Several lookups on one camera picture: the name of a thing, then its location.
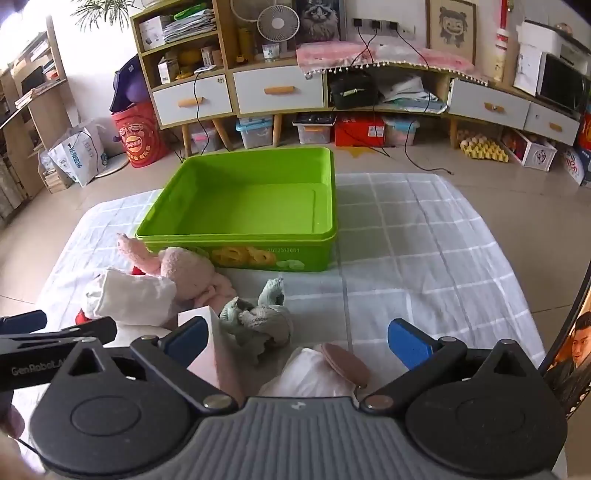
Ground clear bin blue lid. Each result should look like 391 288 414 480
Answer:
236 116 274 149

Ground stack of papers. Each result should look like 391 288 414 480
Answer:
161 4 218 44

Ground yellow paper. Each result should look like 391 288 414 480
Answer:
339 145 393 160

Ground clear bin dark contents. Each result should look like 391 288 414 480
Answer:
292 113 336 145

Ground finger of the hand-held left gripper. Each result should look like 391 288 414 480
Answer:
0 310 48 335
0 316 117 354

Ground grey-green plush toy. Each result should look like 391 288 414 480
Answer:
218 277 295 354

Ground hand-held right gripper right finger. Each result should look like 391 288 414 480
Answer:
360 318 546 414

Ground red bucket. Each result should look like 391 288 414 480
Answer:
111 102 167 168

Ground pink lace cloth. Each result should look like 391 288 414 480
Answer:
295 42 490 86

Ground beige bottle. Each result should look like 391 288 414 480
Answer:
492 28 508 84

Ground white desk fan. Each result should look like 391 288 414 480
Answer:
229 0 269 24
256 4 298 61

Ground wooden cabinet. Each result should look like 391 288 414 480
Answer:
130 0 583 155

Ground black bag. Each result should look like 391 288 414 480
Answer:
329 69 379 110

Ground person's left hand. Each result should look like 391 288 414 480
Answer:
0 407 25 439

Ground white appliance box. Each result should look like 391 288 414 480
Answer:
139 16 174 49

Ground white checked blanket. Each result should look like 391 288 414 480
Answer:
9 173 568 480

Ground framed cartoon picture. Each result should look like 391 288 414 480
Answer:
426 0 477 65

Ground green plastic box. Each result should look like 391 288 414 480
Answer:
135 147 338 273

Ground white wall socket panel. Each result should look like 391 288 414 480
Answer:
351 16 416 38

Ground white paper bag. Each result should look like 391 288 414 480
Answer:
48 121 109 188

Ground pink plush rabbit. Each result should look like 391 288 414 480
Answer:
115 233 238 308

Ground grey corrugated sheet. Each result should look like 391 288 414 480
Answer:
0 152 31 227

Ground cat picture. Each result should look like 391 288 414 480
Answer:
295 0 345 42

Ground white cloth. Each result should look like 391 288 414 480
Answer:
76 265 178 326

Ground yellow egg tray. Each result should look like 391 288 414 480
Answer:
455 131 509 163

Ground yellow bottles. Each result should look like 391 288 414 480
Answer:
238 27 257 63

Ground pile of folded cloths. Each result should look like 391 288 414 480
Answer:
378 76 448 114

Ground black cable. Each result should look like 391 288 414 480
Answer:
193 69 232 155
394 28 458 176
348 25 375 75

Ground white paper sheet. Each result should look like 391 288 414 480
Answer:
513 46 546 97

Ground microwave oven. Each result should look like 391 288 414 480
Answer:
536 53 591 121

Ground white printer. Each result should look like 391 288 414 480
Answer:
517 21 591 70

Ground red cardboard box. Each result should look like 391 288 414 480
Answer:
335 114 386 147

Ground white drawer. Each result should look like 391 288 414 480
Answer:
448 79 532 131
151 74 233 127
232 66 326 115
524 102 581 147

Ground green potted plant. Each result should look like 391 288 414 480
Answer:
71 0 139 21

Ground clear bin pink contents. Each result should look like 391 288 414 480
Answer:
189 124 222 155

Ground clear bin pastel contents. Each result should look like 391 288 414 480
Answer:
382 115 420 147

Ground yellow toy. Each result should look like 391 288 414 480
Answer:
178 48 204 70

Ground printed poster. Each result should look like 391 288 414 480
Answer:
545 265 591 421

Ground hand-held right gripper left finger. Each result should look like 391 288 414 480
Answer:
53 318 236 411

